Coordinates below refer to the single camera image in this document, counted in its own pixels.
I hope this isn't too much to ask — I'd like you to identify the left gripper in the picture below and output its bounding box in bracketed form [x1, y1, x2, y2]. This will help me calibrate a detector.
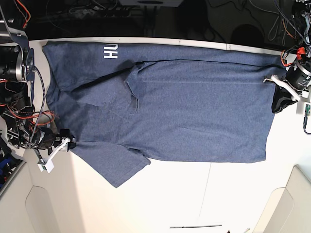
[271, 67, 311, 114]

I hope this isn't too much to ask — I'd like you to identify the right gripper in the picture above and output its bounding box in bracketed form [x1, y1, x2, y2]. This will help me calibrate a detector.
[36, 127, 76, 152]

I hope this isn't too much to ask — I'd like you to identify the blue t-shirt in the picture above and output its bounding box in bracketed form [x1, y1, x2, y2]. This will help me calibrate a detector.
[43, 42, 286, 187]

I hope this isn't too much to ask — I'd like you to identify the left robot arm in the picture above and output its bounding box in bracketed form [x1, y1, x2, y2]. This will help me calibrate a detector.
[271, 0, 311, 114]

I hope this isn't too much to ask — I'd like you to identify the bin of blue parts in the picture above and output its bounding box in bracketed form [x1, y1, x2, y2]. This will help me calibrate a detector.
[0, 133, 23, 190]

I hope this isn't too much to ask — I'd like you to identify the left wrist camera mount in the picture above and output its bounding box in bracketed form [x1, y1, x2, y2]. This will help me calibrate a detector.
[263, 75, 311, 117]

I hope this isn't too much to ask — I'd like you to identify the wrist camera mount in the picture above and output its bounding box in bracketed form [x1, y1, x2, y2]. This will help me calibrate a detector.
[34, 137, 76, 173]
[263, 75, 311, 117]

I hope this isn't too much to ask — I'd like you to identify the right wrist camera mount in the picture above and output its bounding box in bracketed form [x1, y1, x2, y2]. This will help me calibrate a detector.
[34, 137, 76, 173]

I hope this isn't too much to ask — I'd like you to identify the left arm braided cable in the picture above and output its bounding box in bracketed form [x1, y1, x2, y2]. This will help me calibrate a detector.
[273, 0, 311, 135]

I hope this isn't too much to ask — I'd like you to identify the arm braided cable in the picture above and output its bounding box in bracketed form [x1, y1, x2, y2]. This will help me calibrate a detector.
[26, 65, 46, 146]
[273, 0, 311, 135]

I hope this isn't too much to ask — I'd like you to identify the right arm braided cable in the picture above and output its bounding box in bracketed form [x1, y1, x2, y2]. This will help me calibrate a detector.
[26, 65, 46, 146]

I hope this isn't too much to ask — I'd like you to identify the white cable on floor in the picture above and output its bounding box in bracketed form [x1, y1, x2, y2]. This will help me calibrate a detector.
[247, 0, 292, 42]

